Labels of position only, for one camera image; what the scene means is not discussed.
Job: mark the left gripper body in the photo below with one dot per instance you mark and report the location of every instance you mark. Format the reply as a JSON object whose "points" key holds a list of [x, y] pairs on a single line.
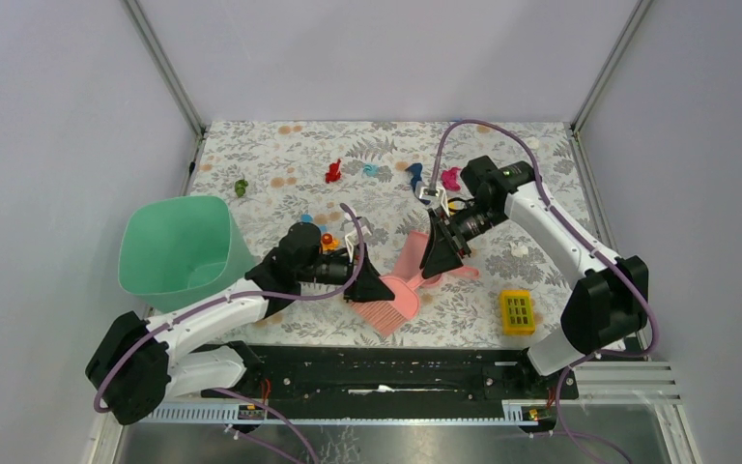
{"points": [[332, 270]]}

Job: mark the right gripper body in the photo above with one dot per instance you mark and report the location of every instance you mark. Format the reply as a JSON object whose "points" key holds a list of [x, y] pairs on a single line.
{"points": [[470, 222]]}

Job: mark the pink brush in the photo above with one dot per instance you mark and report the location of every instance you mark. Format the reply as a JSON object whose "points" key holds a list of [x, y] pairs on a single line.
{"points": [[386, 317]]}

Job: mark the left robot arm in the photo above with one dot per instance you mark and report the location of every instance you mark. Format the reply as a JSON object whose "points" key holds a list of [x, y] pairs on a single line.
{"points": [[140, 362]]}

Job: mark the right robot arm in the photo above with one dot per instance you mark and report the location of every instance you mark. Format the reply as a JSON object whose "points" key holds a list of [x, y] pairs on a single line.
{"points": [[607, 290]]}

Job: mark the toy block car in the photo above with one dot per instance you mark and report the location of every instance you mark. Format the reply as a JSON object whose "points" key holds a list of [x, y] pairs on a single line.
{"points": [[327, 241]]}

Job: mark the red paper scrap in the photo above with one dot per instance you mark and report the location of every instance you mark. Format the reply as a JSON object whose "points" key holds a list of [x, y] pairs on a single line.
{"points": [[333, 174]]}

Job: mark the yellow grid block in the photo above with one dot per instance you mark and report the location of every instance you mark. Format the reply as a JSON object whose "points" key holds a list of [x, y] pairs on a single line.
{"points": [[517, 313]]}

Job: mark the green paper scrap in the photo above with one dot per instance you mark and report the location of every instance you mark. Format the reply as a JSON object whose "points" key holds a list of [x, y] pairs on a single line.
{"points": [[241, 187]]}

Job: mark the green trash bin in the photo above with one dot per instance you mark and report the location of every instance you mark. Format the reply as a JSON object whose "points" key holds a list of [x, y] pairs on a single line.
{"points": [[179, 251]]}

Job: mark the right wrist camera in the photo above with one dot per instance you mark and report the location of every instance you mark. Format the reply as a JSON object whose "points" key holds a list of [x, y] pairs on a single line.
{"points": [[433, 198]]}

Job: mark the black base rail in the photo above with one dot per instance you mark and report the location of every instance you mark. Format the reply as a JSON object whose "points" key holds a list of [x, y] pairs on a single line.
{"points": [[377, 383]]}

